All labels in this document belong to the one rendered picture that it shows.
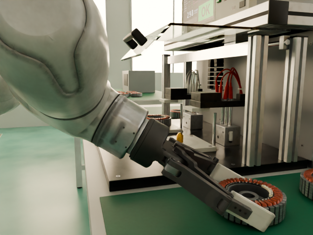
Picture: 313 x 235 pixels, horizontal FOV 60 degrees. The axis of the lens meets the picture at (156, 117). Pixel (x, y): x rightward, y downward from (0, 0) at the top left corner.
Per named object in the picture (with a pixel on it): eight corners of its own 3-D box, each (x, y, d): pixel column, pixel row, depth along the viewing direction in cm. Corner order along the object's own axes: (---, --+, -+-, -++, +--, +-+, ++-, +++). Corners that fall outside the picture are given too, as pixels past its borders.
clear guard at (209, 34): (140, 55, 49) (140, 20, 48) (120, 60, 72) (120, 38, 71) (289, 58, 58) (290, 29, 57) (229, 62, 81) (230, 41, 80)
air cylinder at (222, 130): (224, 146, 76) (225, 127, 75) (211, 140, 83) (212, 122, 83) (240, 145, 78) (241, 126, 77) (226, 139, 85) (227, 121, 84)
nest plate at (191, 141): (162, 155, 67) (162, 151, 67) (147, 141, 82) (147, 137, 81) (216, 151, 72) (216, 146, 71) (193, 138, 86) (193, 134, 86)
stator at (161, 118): (145, 130, 92) (145, 119, 92) (137, 124, 103) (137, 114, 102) (175, 127, 96) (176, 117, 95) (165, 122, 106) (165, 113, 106)
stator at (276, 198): (219, 228, 39) (220, 204, 39) (208, 194, 50) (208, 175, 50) (298, 230, 39) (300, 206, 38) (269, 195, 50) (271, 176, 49)
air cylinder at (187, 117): (190, 129, 99) (190, 114, 98) (182, 126, 106) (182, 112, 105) (202, 128, 101) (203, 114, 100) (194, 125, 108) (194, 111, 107)
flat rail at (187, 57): (255, 54, 57) (255, 39, 57) (164, 64, 116) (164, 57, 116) (259, 54, 58) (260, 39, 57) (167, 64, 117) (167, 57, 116)
